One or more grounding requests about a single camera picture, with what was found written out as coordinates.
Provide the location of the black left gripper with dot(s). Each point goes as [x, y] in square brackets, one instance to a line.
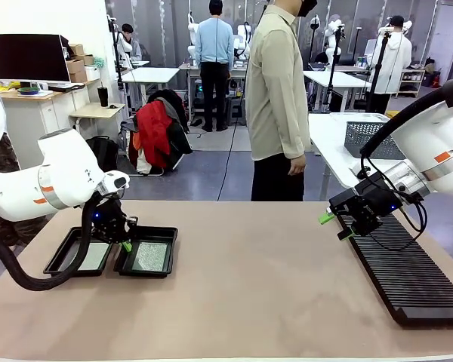
[109, 222]

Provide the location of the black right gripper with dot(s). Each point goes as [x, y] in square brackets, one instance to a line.
[370, 203]

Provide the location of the black ESD tray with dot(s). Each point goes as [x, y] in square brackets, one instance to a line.
[166, 234]
[58, 260]

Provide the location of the man's right forearm beige sleeve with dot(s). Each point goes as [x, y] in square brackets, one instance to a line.
[290, 135]

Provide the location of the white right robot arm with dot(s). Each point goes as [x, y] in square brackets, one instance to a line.
[434, 151]

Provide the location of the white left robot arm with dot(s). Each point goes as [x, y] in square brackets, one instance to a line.
[68, 173]

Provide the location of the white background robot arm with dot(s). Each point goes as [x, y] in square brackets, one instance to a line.
[334, 32]
[241, 39]
[192, 35]

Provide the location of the man's right hand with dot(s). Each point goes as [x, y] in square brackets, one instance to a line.
[297, 166]

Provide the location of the black slotted board rack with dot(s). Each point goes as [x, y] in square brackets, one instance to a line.
[407, 279]

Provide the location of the grey plastic basket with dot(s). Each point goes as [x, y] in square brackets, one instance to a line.
[356, 137]

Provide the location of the black backpack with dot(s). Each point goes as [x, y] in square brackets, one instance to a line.
[105, 151]

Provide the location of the red jacket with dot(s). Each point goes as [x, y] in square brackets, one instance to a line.
[155, 132]

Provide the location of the black jacket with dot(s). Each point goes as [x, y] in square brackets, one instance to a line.
[179, 135]

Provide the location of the small wooden side table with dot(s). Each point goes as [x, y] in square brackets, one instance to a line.
[96, 111]

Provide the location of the man in beige shirt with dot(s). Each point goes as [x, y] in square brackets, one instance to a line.
[275, 94]

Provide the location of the white background table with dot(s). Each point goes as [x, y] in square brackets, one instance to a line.
[339, 81]
[151, 74]

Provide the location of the black tumbler with straw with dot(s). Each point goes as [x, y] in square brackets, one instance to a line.
[103, 96]

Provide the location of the grey stool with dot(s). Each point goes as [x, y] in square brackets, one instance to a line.
[234, 110]

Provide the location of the white cabinet with wood top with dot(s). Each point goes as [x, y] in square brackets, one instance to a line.
[30, 124]

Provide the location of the white storage shelf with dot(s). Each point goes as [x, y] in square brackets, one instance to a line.
[415, 81]

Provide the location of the person in white top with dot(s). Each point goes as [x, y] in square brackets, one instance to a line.
[390, 64]

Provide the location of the large cardboard box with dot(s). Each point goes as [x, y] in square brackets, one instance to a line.
[75, 66]
[78, 76]

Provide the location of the white storage box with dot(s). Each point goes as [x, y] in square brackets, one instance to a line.
[92, 72]

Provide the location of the red fire extinguisher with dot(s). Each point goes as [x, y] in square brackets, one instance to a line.
[436, 79]

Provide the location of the green and blue bowl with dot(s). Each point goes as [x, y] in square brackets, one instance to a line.
[27, 90]

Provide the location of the grey workbench desk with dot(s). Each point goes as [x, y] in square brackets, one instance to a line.
[190, 71]

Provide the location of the small cardboard box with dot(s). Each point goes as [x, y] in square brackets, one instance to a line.
[76, 49]
[88, 59]

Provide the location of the seated person in grey hoodie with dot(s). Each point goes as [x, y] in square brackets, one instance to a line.
[130, 43]

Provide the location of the black computer monitor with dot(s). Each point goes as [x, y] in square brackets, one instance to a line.
[30, 56]

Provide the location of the person in blue shirt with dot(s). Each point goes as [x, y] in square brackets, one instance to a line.
[214, 49]

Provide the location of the black camera tripod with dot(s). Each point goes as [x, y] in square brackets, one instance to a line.
[333, 64]
[377, 71]
[117, 75]

